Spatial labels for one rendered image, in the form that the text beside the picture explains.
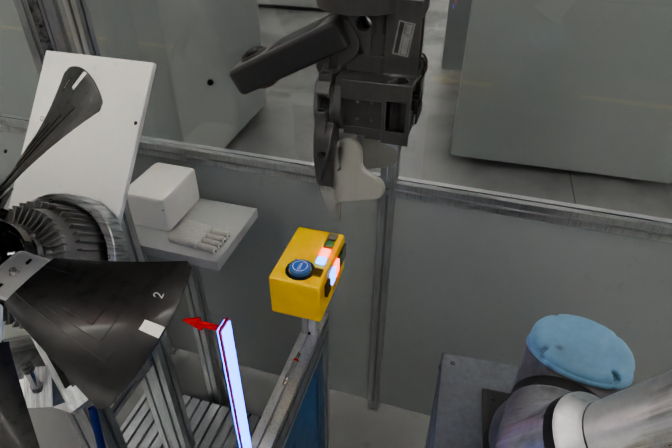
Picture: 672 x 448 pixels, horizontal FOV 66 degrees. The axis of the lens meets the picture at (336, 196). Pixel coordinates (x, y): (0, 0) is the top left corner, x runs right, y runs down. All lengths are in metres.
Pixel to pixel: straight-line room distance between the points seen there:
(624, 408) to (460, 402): 0.39
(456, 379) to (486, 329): 0.72
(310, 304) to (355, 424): 1.11
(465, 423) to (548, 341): 0.25
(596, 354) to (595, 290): 0.83
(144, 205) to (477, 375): 0.93
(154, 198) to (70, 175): 0.30
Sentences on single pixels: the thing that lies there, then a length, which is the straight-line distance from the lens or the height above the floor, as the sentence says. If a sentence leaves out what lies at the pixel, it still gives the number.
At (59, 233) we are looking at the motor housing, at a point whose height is 1.17.
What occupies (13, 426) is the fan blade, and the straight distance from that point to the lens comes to 0.99.
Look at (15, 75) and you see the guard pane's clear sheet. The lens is 1.84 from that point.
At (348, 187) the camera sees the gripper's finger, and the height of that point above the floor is 1.46.
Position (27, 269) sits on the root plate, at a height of 1.19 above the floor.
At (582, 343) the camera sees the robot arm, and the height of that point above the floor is 1.24.
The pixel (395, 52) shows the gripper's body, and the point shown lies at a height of 1.59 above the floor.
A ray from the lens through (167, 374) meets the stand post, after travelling 1.60.
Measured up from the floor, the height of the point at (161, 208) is 0.94.
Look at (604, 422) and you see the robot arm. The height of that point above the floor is 1.30.
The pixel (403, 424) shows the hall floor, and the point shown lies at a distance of 2.03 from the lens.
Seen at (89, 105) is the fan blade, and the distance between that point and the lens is 0.82.
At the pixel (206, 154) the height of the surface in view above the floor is 0.99.
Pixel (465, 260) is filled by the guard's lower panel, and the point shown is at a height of 0.79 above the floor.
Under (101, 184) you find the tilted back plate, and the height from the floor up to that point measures 1.17.
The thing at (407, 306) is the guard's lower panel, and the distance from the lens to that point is 1.61.
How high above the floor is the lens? 1.72
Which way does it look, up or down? 34 degrees down
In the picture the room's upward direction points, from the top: straight up
